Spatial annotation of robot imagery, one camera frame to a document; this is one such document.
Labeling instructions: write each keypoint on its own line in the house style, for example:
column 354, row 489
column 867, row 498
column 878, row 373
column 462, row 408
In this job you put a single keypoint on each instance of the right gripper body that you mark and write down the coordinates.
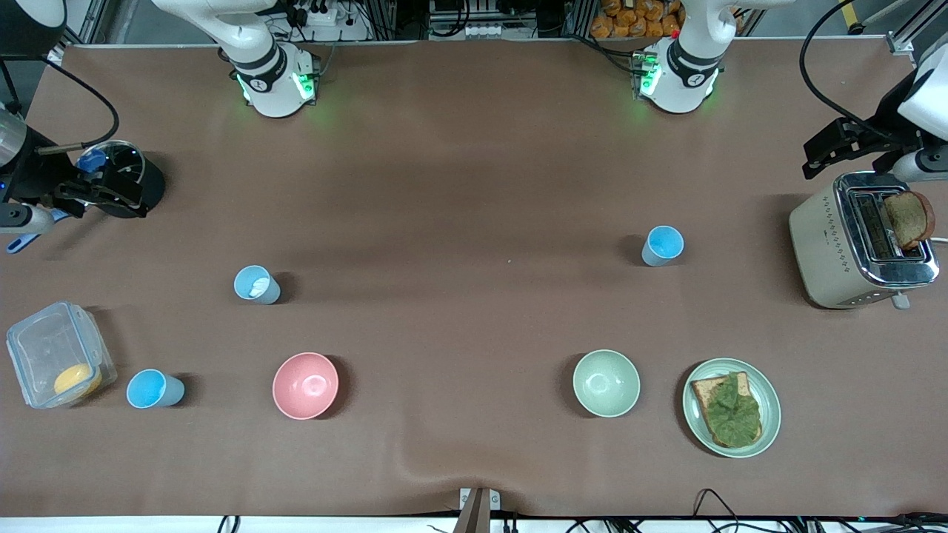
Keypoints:
column 38, row 175

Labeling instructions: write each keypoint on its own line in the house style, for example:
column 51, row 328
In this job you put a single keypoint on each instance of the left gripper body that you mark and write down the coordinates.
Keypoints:
column 886, row 127

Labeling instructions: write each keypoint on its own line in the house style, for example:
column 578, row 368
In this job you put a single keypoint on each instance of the blue cup with white filling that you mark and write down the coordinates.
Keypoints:
column 255, row 285

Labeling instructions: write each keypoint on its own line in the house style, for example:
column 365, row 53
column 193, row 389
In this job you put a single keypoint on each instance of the blue plastic cup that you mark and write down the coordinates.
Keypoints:
column 661, row 244
column 152, row 389

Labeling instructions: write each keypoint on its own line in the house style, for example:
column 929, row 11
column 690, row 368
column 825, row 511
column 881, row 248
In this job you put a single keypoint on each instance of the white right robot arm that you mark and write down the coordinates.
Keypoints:
column 270, row 89

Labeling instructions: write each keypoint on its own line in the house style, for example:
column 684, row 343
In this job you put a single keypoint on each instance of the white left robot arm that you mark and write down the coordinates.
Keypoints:
column 681, row 81

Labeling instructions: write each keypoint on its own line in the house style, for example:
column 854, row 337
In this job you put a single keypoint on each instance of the glass lid with blue knob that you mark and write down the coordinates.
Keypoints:
column 118, row 159

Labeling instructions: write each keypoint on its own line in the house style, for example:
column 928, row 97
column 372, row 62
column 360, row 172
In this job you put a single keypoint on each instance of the dark toasted bread slice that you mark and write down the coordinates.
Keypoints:
column 907, row 218

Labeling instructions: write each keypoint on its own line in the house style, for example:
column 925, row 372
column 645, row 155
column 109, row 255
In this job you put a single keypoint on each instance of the beige chrome toaster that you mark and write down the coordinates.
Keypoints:
column 829, row 244

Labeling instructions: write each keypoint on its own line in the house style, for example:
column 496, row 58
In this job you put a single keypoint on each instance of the clear plastic food container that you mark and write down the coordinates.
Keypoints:
column 44, row 348

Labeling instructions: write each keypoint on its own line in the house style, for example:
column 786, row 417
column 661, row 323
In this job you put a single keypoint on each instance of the yellow round food piece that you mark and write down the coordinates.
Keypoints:
column 76, row 379

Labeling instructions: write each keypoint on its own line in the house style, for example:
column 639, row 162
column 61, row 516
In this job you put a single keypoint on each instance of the bag of orange buns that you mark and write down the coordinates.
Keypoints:
column 637, row 18

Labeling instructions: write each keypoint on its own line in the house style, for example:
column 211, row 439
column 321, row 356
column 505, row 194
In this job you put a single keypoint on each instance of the pink bowl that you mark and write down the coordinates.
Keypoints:
column 305, row 385

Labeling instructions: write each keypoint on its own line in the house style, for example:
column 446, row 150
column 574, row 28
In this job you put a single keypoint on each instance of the white power strip with plugs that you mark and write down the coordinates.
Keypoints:
column 326, row 18

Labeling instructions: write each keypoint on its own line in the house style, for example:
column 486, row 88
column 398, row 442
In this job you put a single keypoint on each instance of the brown bread slice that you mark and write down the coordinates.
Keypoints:
column 703, row 389

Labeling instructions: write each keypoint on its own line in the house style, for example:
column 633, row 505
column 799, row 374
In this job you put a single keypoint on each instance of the green lettuce leaf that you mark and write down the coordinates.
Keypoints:
column 733, row 414

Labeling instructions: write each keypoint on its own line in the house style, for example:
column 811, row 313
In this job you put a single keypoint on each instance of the pale green plate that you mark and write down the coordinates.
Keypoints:
column 698, row 428

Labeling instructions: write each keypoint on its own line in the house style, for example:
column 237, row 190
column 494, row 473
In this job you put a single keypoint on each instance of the pale green bowl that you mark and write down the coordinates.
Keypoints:
column 606, row 383

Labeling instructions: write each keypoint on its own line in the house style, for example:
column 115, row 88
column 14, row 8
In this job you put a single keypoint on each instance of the small white power strip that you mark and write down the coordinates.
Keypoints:
column 483, row 29

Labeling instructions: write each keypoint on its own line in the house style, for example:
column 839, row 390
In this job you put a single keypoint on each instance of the brown table cover mat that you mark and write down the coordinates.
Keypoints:
column 474, row 333

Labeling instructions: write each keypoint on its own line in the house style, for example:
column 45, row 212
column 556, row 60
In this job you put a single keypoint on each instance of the aluminium frame profile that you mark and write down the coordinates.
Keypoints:
column 918, row 26
column 96, row 22

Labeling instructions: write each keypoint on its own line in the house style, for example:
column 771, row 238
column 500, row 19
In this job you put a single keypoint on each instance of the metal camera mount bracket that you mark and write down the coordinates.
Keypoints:
column 479, row 511

